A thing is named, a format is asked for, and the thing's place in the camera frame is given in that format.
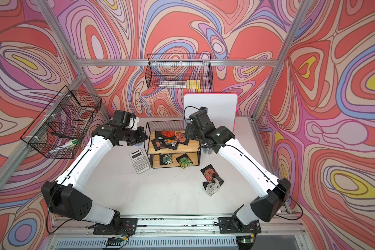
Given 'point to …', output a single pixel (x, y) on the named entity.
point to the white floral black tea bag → (212, 187)
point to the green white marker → (70, 144)
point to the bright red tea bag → (168, 133)
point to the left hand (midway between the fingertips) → (149, 136)
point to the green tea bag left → (165, 159)
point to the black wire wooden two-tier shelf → (191, 148)
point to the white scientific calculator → (139, 161)
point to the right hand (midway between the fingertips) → (192, 134)
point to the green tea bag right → (184, 161)
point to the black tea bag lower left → (158, 144)
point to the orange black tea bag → (170, 144)
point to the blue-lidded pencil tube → (208, 151)
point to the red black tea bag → (208, 172)
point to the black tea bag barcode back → (158, 135)
